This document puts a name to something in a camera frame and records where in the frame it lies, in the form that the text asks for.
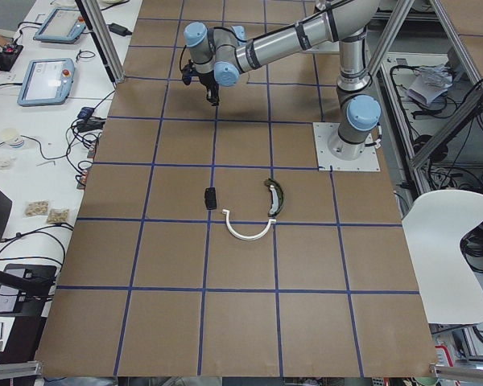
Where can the aluminium frame post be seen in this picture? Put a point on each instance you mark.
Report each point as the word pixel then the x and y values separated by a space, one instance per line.
pixel 104 44

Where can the blue teach pendant near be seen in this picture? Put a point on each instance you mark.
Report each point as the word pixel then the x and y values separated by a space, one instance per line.
pixel 47 82

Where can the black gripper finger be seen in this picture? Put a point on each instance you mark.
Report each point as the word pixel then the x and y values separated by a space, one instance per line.
pixel 214 102

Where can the black power adapter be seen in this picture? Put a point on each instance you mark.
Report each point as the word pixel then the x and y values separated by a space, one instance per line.
pixel 119 29

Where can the white curved plastic part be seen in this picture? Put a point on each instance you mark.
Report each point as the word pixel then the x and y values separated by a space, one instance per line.
pixel 246 233

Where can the blue teach pendant far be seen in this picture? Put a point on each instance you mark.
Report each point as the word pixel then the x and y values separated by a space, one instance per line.
pixel 62 25

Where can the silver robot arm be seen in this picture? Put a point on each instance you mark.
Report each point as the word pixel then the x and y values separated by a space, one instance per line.
pixel 219 55

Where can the small black flat part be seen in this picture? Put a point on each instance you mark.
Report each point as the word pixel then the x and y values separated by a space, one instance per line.
pixel 210 198

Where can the white chair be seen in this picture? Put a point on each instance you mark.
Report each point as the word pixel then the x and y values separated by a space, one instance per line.
pixel 434 228

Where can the blue black small device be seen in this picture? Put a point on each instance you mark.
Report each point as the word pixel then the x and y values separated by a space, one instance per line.
pixel 85 113

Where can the olive brake shoe part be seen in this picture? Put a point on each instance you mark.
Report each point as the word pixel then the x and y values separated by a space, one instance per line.
pixel 277 196

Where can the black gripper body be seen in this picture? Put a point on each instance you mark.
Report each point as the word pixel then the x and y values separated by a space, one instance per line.
pixel 206 80

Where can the blue teach pendant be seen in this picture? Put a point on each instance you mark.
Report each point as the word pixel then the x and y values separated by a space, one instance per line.
pixel 47 82
pixel 62 25

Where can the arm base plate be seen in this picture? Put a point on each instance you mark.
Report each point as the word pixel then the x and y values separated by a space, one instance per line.
pixel 333 154

